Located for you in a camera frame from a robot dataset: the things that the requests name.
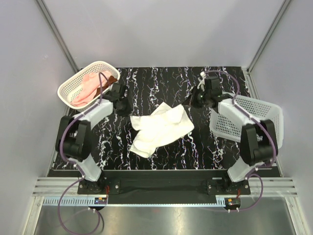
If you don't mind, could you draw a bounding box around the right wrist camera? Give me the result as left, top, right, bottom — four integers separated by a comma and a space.
197, 71, 206, 92

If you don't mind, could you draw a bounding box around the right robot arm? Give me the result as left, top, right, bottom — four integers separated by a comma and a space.
182, 77, 278, 194

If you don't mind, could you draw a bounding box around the white perforated basket left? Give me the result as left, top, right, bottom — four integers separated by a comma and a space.
57, 61, 120, 112

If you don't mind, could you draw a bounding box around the white towel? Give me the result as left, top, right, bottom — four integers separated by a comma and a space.
130, 102, 194, 158

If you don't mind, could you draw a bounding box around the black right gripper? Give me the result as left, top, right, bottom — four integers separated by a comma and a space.
181, 87, 210, 109

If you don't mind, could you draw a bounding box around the white perforated basket right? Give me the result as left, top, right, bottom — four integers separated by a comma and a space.
209, 95, 284, 148

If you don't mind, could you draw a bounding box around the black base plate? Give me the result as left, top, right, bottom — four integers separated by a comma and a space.
78, 169, 251, 205

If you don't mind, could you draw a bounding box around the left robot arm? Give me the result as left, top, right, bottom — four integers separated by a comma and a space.
55, 83, 133, 194

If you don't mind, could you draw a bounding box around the brown towel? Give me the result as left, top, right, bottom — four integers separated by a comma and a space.
94, 76, 118, 97

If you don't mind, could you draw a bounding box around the pink towel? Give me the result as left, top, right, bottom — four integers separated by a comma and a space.
71, 70, 112, 107

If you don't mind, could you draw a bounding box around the right controller board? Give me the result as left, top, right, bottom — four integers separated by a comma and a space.
225, 198, 241, 210

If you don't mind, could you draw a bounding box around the controller board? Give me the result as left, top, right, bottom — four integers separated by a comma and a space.
225, 198, 241, 210
94, 195, 108, 205

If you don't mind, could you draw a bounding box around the white perforated basket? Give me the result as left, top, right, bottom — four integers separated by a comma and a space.
57, 61, 120, 112
209, 95, 284, 148

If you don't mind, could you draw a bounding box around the left controller board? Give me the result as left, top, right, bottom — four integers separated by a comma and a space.
94, 195, 108, 205

